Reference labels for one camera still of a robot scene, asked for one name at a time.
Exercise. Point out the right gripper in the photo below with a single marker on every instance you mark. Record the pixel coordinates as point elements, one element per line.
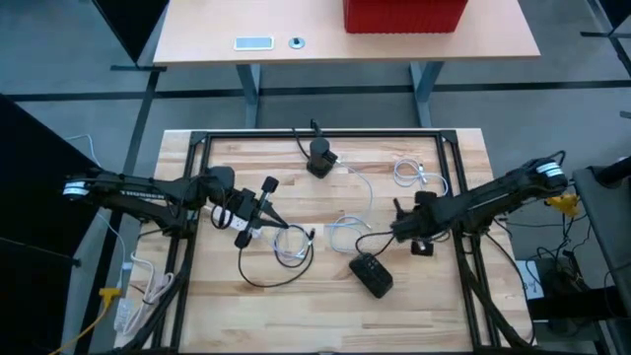
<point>429,222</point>

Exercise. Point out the white power strip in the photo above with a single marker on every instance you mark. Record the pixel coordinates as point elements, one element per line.
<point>236,224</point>

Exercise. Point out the black equipment box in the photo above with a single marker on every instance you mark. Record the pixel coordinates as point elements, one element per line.
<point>567,296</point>

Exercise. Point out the red storage bin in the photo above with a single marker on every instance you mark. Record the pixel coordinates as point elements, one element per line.
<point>404,15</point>

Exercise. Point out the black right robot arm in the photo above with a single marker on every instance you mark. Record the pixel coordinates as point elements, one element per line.
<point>493,197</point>

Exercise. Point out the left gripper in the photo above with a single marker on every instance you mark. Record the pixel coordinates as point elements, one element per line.
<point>244,204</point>

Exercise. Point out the black remote control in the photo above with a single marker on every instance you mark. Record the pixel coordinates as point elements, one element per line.
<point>372,276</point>

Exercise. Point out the black tower power strip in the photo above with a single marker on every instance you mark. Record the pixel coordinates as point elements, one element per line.
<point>320,158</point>

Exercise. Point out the light wood desk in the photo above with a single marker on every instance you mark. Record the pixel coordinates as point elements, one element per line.
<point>320,29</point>

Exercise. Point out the white paper label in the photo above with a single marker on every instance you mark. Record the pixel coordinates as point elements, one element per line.
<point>530,281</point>

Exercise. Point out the white extension socket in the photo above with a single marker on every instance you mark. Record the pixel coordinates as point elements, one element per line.
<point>123,315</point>

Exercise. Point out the white phone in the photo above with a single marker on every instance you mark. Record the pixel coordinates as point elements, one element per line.
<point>254,43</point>

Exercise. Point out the dark grey cart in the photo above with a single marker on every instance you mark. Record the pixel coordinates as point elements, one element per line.
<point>606,222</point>

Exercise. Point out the round desk grommet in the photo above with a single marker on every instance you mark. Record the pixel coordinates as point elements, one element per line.
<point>296,43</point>

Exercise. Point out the yellow clamp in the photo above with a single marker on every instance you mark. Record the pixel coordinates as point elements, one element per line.
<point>562,204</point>

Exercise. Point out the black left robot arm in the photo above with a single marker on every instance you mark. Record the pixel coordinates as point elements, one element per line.
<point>148,192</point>

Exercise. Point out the black aluminium table frame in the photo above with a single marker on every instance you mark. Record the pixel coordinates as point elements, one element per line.
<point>394,133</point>

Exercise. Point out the large black partition panel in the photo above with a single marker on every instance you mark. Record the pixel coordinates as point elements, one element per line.
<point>34,236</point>

